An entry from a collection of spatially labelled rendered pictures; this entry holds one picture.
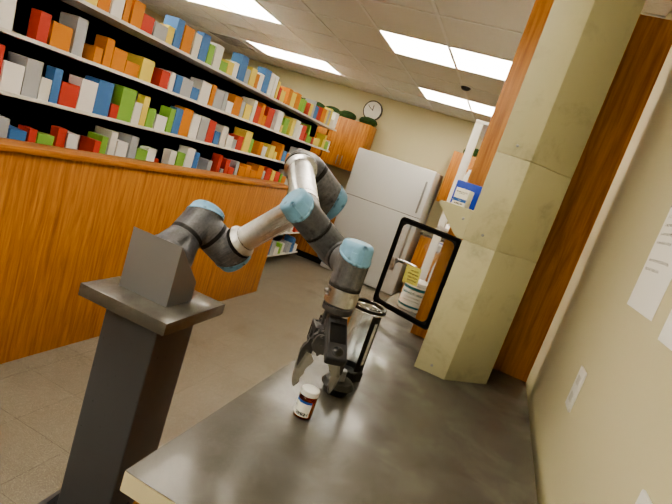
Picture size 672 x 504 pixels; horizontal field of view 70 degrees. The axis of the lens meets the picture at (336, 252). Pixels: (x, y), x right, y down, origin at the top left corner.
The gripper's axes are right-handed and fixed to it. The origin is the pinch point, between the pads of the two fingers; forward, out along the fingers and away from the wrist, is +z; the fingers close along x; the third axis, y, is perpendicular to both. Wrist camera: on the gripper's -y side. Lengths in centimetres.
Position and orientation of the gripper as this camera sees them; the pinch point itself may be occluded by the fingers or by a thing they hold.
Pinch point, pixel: (312, 387)
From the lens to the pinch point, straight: 116.3
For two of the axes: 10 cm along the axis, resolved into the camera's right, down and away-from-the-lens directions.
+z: -3.2, 9.3, 1.8
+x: -9.4, -2.8, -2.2
